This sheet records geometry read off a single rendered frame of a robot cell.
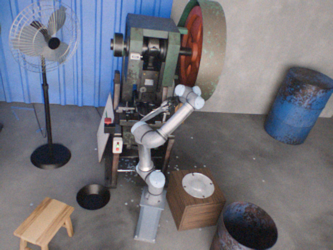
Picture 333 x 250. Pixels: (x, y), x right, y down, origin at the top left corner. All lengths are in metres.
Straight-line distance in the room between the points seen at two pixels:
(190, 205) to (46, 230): 1.08
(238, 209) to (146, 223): 0.76
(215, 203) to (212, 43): 1.30
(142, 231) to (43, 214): 0.78
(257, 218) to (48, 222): 1.60
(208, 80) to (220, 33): 0.33
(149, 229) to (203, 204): 0.48
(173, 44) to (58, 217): 1.55
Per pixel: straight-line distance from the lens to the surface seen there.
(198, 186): 2.64
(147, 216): 2.38
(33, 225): 2.35
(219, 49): 2.20
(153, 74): 2.48
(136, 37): 2.31
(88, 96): 3.97
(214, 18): 2.27
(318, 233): 3.34
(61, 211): 2.40
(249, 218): 2.64
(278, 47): 4.28
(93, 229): 2.68
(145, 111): 2.62
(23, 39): 2.38
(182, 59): 2.83
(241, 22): 3.92
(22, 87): 4.02
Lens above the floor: 2.21
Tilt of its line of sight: 35 degrees down
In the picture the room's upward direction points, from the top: 12 degrees clockwise
